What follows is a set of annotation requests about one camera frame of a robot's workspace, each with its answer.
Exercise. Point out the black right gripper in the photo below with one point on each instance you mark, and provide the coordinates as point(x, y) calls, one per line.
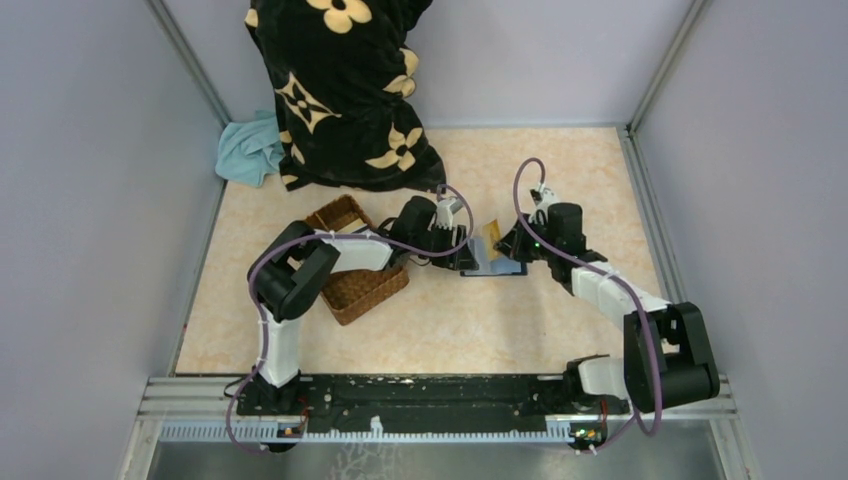
point(510, 244)

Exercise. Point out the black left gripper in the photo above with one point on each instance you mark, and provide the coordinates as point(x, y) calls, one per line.
point(460, 253)

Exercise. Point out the gold VIP card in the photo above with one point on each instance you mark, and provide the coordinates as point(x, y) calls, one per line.
point(490, 235)

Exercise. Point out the navy blue card holder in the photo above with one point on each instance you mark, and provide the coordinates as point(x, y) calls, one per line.
point(499, 267)

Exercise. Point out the brown woven divided basket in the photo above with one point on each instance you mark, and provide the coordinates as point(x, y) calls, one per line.
point(351, 294)

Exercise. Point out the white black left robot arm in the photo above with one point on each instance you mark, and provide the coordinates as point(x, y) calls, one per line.
point(339, 248)

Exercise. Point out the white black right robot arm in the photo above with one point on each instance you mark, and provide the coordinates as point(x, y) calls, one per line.
point(667, 359)

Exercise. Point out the black floral blanket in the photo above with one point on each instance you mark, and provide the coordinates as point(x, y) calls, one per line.
point(342, 74)

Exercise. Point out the light blue cloth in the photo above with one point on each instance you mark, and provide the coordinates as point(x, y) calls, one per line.
point(249, 151)

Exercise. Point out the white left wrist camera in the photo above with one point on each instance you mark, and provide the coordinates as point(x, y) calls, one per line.
point(446, 210)

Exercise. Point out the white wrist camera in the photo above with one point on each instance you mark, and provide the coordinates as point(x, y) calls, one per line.
point(446, 210)
point(543, 198)

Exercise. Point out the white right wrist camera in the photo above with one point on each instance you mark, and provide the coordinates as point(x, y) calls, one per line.
point(543, 198)

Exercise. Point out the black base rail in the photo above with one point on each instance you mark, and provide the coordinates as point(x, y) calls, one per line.
point(545, 394)

